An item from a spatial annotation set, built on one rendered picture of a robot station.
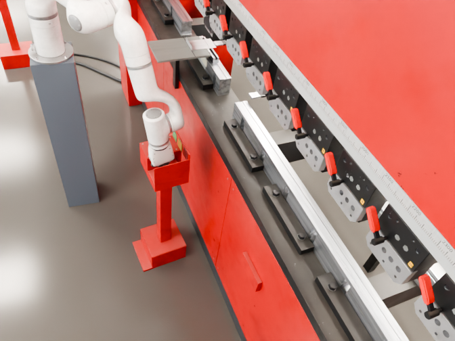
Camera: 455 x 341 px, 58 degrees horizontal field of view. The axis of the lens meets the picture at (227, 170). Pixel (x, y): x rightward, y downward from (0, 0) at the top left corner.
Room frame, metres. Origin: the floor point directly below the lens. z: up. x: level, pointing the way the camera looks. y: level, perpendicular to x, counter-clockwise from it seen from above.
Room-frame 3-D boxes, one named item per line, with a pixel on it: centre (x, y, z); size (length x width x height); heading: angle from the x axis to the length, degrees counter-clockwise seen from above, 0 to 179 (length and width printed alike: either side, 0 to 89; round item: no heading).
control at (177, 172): (1.25, 0.29, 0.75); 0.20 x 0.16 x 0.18; 33
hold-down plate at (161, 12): (2.32, 0.55, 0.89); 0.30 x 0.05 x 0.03; 30
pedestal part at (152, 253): (1.23, 0.31, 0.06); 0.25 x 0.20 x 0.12; 123
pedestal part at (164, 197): (1.25, 0.29, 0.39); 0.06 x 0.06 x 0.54; 33
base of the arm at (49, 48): (1.54, 0.87, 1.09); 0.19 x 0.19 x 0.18
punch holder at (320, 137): (0.98, -0.28, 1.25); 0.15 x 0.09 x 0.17; 30
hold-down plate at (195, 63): (1.76, 0.23, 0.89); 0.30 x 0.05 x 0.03; 30
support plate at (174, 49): (1.75, 0.33, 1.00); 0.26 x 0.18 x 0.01; 120
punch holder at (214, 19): (1.67, 0.12, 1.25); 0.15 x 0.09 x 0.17; 30
